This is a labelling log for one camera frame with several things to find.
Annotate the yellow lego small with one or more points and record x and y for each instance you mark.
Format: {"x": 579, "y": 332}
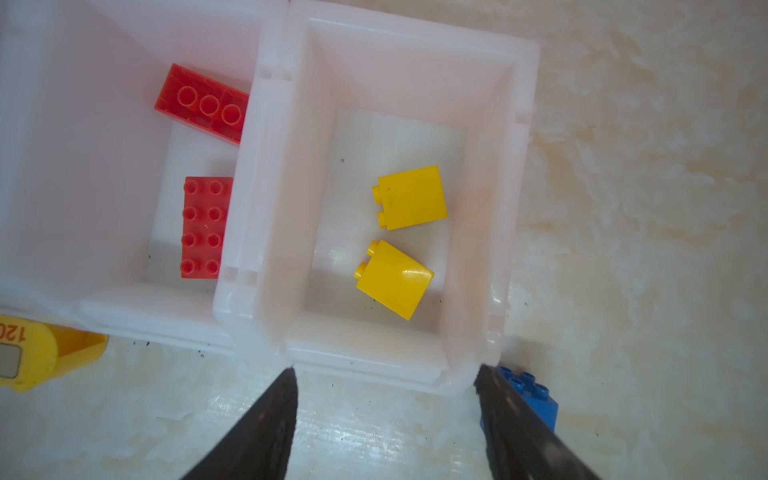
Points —
{"x": 410, "y": 198}

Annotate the blue lego upper right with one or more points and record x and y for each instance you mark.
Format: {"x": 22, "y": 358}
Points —
{"x": 535, "y": 395}

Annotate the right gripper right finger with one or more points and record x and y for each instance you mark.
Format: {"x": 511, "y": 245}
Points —
{"x": 518, "y": 444}

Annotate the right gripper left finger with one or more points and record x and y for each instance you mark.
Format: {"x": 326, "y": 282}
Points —
{"x": 258, "y": 446}

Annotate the white bin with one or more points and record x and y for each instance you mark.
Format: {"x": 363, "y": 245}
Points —
{"x": 92, "y": 174}
{"x": 343, "y": 96}

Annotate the red long lego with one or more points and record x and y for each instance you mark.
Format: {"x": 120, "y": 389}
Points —
{"x": 203, "y": 103}

